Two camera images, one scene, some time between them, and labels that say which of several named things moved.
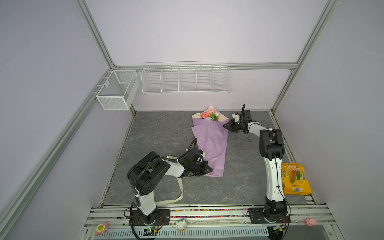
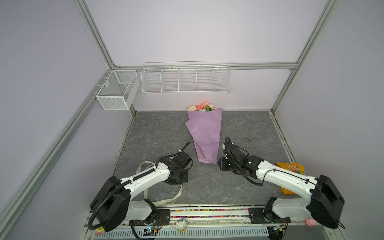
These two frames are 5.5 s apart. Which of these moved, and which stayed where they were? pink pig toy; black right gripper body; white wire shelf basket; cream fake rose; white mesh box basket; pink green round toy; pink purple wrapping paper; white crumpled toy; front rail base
Moved: black right gripper body; cream fake rose; pink purple wrapping paper
Stayed: front rail base; white wire shelf basket; white crumpled toy; pink green round toy; pink pig toy; white mesh box basket
